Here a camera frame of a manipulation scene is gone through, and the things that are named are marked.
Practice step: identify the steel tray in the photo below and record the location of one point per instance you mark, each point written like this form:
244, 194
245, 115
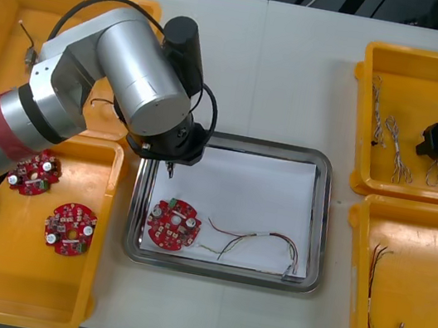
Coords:
225, 274

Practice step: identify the round red circuit board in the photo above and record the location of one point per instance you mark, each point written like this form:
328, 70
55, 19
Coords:
37, 180
70, 228
172, 228

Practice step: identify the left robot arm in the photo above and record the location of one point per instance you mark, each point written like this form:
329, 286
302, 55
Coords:
134, 70

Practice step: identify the pile of metal solenoids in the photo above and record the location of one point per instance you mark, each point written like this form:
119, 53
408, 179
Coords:
30, 56

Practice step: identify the white paper sheet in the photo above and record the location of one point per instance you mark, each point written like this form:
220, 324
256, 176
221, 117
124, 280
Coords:
247, 194

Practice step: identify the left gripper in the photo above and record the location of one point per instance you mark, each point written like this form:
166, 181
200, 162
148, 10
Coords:
171, 149

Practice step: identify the solenoid with blue label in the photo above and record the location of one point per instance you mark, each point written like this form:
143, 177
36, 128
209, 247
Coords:
170, 174

